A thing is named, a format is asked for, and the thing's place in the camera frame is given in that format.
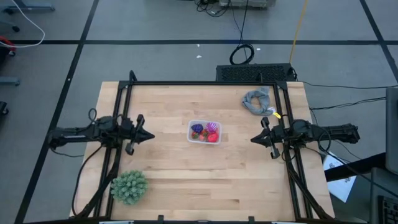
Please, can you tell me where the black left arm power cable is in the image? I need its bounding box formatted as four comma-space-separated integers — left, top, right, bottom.
71, 144, 104, 217

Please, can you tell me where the clear plastic tupperware container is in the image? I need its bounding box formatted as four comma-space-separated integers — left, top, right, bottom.
186, 119, 223, 145

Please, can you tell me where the black coiled cable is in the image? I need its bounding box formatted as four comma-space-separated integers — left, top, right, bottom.
229, 0, 256, 66

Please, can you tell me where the grey equipment box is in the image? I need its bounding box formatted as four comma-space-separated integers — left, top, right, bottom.
218, 0, 277, 9

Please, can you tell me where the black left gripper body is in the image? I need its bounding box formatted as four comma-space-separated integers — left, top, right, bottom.
124, 114, 146, 156

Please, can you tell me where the green potted artificial plant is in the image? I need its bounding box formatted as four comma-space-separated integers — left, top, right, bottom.
110, 170, 149, 206

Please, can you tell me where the black right camera cable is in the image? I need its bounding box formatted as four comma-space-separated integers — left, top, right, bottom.
310, 127, 332, 154

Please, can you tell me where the yellow cable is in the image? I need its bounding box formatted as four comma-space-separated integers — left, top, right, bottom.
289, 0, 310, 65

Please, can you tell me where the white printed paper sheet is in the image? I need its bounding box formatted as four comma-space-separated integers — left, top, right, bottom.
322, 151, 357, 203

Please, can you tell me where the grey crumpled cloth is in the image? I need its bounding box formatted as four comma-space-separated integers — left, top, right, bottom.
241, 86, 276, 116

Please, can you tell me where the black metal table frame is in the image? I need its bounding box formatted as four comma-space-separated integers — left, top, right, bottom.
70, 70, 335, 224

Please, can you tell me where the thin black floor cable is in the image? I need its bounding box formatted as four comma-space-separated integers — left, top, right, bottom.
300, 80, 398, 90
309, 96, 387, 111

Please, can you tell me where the black keyboard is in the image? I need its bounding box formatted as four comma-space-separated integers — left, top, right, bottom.
377, 195, 398, 224

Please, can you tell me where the grey monitor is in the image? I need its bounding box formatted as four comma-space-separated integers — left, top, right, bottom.
385, 86, 398, 175

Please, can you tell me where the black computer case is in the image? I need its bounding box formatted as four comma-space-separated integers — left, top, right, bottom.
216, 63, 296, 83

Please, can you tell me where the white cable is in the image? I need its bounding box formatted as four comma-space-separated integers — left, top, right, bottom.
0, 0, 46, 49

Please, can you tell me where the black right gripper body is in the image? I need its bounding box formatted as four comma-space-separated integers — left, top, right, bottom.
261, 116, 292, 160

